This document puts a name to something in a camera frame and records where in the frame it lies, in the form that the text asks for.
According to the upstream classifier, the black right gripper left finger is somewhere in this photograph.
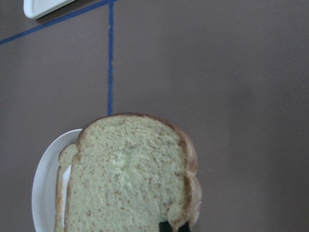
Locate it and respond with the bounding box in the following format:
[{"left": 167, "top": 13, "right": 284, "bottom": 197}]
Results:
[{"left": 159, "top": 221, "right": 172, "bottom": 232}]

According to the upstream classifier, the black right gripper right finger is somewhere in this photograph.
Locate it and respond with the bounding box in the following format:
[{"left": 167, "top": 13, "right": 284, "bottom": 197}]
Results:
[{"left": 178, "top": 222, "right": 191, "bottom": 232}]

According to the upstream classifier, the white round plate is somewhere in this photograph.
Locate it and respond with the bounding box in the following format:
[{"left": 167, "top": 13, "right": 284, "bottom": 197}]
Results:
[{"left": 31, "top": 129, "right": 82, "bottom": 232}]

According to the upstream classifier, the bread slice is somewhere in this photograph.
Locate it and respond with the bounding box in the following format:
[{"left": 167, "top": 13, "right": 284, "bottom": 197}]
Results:
[
  {"left": 63, "top": 113, "right": 202, "bottom": 232},
  {"left": 54, "top": 143, "right": 78, "bottom": 232}
]

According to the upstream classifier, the cream bear serving tray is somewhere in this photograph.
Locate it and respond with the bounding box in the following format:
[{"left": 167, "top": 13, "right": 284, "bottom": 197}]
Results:
[{"left": 23, "top": 0, "right": 75, "bottom": 19}]

